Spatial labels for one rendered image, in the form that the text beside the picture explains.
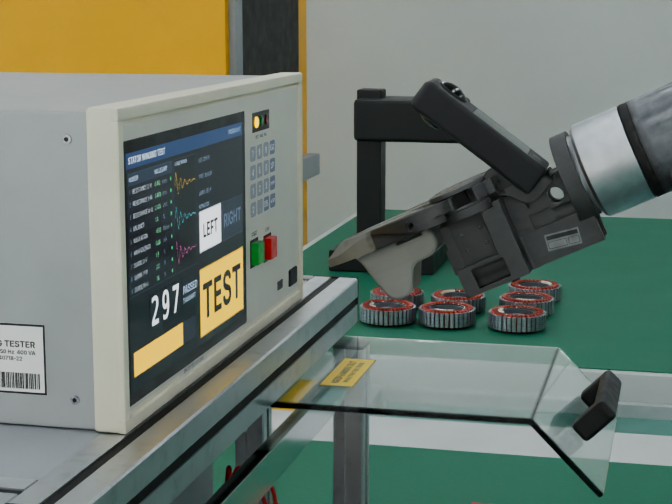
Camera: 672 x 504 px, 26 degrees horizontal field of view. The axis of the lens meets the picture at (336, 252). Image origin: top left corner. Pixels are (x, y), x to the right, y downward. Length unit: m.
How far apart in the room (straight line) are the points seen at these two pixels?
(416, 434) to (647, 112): 1.16
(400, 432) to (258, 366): 1.09
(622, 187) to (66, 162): 0.41
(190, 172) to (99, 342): 0.16
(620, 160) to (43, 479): 0.48
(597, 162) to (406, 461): 1.03
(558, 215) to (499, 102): 5.18
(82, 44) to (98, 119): 3.87
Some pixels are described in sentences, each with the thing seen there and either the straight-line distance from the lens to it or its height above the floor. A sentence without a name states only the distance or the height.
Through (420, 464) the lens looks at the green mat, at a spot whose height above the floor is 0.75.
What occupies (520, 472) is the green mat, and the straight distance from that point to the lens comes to 2.02.
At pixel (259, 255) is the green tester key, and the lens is 1.17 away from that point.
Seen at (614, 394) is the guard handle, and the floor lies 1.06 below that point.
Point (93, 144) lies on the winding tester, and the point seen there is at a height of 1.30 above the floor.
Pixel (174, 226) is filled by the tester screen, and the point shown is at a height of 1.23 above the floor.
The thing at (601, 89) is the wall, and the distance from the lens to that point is 6.25.
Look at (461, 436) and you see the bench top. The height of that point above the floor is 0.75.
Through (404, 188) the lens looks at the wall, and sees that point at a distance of 6.39.
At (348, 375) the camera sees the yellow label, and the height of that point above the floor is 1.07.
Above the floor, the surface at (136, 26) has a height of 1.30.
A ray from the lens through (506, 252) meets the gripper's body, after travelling 1.10.
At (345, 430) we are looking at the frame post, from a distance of 1.43.
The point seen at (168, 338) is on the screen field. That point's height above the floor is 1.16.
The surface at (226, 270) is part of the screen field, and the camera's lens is 1.11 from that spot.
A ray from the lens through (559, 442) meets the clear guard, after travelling 1.16.
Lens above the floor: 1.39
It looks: 10 degrees down
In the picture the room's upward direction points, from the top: straight up
